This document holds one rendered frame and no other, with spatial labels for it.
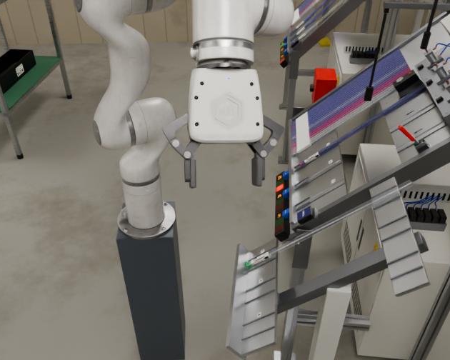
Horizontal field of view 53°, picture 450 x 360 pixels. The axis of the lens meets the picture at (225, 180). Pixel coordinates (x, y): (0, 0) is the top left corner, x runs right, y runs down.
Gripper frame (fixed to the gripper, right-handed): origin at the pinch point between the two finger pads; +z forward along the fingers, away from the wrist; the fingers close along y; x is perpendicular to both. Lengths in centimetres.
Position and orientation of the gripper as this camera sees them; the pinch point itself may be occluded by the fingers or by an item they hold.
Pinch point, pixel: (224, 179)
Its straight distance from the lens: 63.0
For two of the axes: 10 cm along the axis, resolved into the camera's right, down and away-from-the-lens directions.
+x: -1.7, -0.5, 9.8
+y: 9.8, -0.2, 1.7
